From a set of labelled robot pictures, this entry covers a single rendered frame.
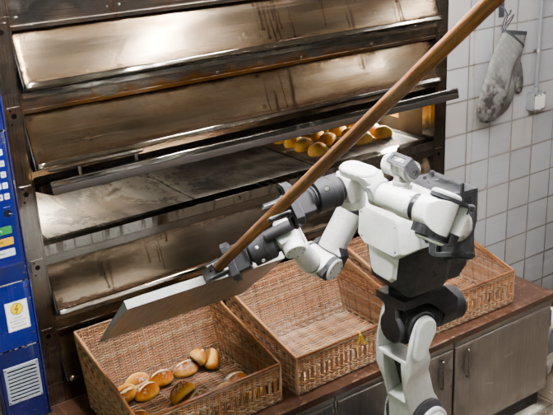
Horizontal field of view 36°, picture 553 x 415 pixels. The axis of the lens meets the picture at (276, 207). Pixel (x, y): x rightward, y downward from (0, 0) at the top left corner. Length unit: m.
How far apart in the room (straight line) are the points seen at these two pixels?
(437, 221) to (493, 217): 2.22
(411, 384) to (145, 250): 1.07
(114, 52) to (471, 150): 1.85
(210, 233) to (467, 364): 1.18
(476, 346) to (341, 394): 0.70
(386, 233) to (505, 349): 1.40
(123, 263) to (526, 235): 2.25
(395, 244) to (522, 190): 2.02
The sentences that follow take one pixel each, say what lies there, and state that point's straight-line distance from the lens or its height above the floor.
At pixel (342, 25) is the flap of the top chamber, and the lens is 3.41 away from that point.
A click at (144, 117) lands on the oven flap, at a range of 3.01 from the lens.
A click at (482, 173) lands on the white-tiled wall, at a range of 4.18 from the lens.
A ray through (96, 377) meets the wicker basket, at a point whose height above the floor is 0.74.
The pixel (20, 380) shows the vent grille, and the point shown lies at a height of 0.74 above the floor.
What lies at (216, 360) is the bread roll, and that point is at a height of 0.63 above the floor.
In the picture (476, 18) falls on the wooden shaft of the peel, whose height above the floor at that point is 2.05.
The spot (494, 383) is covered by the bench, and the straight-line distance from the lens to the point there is 3.82.
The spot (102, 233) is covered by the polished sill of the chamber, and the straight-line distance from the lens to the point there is 3.04.
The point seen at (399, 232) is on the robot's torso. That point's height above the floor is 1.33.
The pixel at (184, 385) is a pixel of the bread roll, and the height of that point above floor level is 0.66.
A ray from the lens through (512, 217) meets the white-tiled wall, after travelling 4.44.
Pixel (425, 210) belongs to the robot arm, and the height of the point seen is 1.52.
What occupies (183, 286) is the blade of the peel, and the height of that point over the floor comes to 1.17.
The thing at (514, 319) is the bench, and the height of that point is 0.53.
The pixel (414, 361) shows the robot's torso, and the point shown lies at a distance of 2.72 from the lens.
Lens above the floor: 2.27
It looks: 21 degrees down
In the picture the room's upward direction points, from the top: 3 degrees counter-clockwise
